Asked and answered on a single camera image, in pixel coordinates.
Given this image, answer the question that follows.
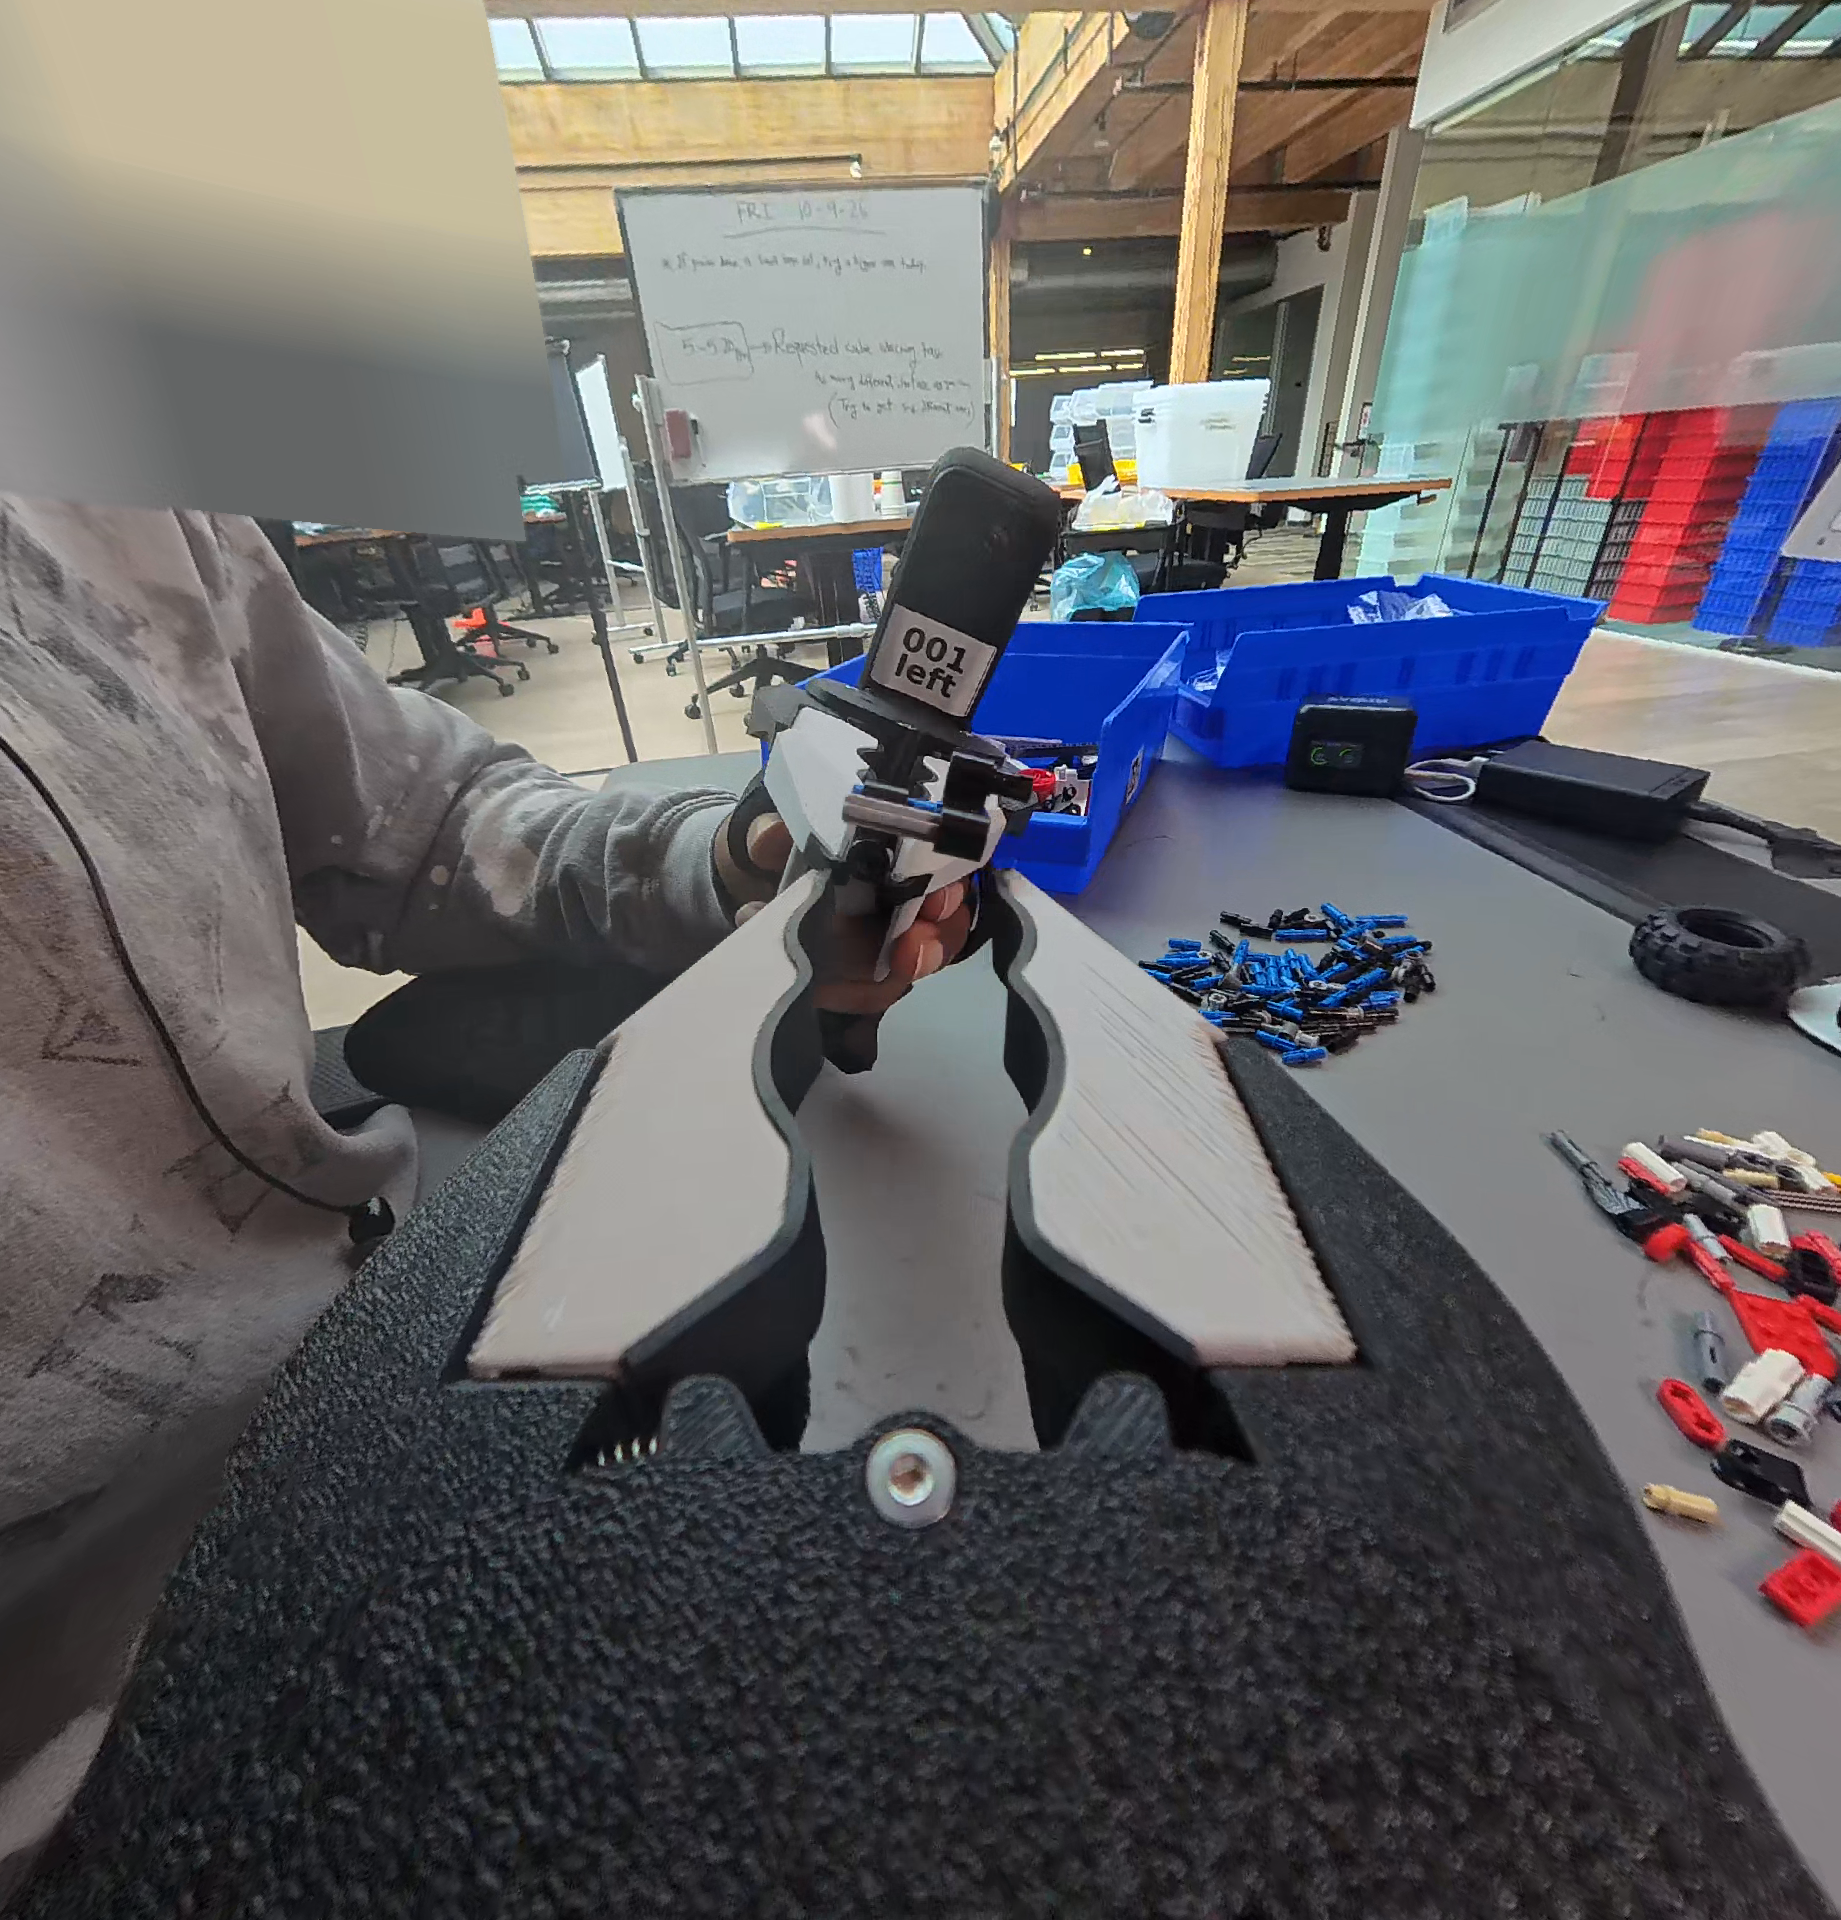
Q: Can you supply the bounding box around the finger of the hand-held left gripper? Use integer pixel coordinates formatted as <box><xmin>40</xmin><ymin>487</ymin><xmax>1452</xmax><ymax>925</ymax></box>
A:
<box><xmin>760</xmin><ymin>704</ymin><xmax>867</xmax><ymax>890</ymax></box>
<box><xmin>874</xmin><ymin>801</ymin><xmax>1014</xmax><ymax>946</ymax></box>

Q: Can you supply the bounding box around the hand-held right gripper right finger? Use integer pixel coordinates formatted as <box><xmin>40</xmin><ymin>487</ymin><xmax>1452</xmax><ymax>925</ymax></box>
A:
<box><xmin>992</xmin><ymin>871</ymin><xmax>1363</xmax><ymax>1417</ymax></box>

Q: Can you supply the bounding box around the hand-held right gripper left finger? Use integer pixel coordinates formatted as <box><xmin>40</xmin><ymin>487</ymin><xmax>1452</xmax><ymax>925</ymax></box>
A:
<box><xmin>467</xmin><ymin>874</ymin><xmax>836</xmax><ymax>1404</ymax></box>

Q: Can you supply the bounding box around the black grey toy brick assembly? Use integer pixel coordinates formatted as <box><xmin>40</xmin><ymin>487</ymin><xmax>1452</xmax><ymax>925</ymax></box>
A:
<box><xmin>839</xmin><ymin>750</ymin><xmax>1045</xmax><ymax>874</ymax></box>

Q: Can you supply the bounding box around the person's left forearm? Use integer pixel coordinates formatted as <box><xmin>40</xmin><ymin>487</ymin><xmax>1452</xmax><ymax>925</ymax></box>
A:
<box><xmin>283</xmin><ymin>660</ymin><xmax>742</xmax><ymax>977</ymax></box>

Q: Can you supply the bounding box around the wooden top office desk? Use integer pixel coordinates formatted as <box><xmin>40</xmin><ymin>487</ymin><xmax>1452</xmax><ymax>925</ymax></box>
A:
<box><xmin>1160</xmin><ymin>477</ymin><xmax>1455</xmax><ymax>581</ymax></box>
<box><xmin>725</xmin><ymin>519</ymin><xmax>921</xmax><ymax>632</ymax></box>

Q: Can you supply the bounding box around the grey desk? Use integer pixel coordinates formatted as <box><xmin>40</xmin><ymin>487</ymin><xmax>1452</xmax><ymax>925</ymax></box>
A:
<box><xmin>413</xmin><ymin>745</ymin><xmax>1841</xmax><ymax>1920</ymax></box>

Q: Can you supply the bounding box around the person's left hand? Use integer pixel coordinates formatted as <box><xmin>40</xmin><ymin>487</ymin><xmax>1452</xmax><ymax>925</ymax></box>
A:
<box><xmin>732</xmin><ymin>812</ymin><xmax>986</xmax><ymax>1041</ymax></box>

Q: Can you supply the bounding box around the blue plastic storage bin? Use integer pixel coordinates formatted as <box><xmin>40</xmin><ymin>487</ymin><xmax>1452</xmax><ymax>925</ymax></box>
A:
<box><xmin>993</xmin><ymin>621</ymin><xmax>1198</xmax><ymax>898</ymax></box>
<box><xmin>1136</xmin><ymin>573</ymin><xmax>1607</xmax><ymax>769</ymax></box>

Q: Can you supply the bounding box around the black office chair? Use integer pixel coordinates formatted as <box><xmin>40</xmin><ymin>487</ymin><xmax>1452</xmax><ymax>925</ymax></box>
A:
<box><xmin>395</xmin><ymin>533</ymin><xmax>561</xmax><ymax>695</ymax></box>
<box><xmin>636</xmin><ymin>479</ymin><xmax>805</xmax><ymax>714</ymax></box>

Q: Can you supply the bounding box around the pile of blue black pins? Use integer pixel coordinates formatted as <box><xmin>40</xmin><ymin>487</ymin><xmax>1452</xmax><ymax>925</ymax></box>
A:
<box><xmin>1136</xmin><ymin>900</ymin><xmax>1440</xmax><ymax>1067</ymax></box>

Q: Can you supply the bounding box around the white rolling whiteboard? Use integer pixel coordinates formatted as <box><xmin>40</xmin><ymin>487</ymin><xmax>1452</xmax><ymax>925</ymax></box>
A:
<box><xmin>615</xmin><ymin>183</ymin><xmax>997</xmax><ymax>722</ymax></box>

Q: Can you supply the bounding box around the white easel board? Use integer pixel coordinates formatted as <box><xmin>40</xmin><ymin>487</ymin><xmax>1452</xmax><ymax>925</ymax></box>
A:
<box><xmin>579</xmin><ymin>358</ymin><xmax>668</xmax><ymax>660</ymax></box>

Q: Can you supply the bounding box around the black battery charger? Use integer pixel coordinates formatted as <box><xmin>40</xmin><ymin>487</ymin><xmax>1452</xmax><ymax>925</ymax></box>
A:
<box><xmin>1284</xmin><ymin>700</ymin><xmax>1421</xmax><ymax>794</ymax></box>

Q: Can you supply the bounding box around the wooden pillar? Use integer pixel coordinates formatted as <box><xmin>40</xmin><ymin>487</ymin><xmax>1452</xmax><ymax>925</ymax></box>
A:
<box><xmin>1169</xmin><ymin>0</ymin><xmax>1249</xmax><ymax>383</ymax></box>

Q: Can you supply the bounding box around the black easel board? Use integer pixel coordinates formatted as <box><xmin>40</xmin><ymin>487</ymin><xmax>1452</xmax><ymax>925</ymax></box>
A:
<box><xmin>533</xmin><ymin>343</ymin><xmax>639</xmax><ymax>766</ymax></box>

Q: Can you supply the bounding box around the black power adapter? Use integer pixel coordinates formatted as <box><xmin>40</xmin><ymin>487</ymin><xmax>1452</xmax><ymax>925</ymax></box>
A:
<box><xmin>1480</xmin><ymin>739</ymin><xmax>1715</xmax><ymax>841</ymax></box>

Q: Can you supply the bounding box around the person's grey hoodie torso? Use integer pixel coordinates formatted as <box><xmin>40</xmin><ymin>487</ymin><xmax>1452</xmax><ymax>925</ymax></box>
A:
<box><xmin>0</xmin><ymin>497</ymin><xmax>428</xmax><ymax>1920</ymax></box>

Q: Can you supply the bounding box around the pile of assorted toy bricks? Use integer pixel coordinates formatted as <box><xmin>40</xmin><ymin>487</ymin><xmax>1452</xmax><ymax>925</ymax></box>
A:
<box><xmin>1548</xmin><ymin>1126</ymin><xmax>1841</xmax><ymax>1633</ymax></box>

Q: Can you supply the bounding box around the frosted glass partition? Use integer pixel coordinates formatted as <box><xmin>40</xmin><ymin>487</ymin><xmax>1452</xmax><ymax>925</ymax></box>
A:
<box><xmin>1372</xmin><ymin>90</ymin><xmax>1841</xmax><ymax>632</ymax></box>

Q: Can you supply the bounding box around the stack of red blue bins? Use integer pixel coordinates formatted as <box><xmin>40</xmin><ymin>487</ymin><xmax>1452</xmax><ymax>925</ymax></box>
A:
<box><xmin>1505</xmin><ymin>396</ymin><xmax>1841</xmax><ymax>649</ymax></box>

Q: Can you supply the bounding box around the black power cable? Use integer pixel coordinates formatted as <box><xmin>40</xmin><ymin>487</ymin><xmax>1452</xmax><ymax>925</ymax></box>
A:
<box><xmin>1686</xmin><ymin>801</ymin><xmax>1841</xmax><ymax>890</ymax></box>

